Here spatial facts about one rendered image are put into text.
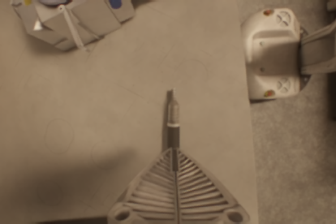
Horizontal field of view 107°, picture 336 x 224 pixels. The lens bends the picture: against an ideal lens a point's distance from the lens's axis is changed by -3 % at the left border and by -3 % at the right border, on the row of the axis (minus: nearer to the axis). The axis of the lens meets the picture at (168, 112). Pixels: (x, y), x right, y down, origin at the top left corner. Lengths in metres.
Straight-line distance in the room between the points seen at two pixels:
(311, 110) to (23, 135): 1.86
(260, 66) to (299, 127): 0.81
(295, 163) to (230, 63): 1.54
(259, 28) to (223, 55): 0.75
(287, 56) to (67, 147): 1.22
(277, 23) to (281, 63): 0.24
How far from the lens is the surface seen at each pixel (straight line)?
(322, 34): 1.23
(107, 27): 0.32
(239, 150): 0.34
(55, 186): 0.45
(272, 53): 1.13
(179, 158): 0.17
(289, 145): 1.67
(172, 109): 0.26
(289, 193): 1.89
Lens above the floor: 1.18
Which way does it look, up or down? 84 degrees down
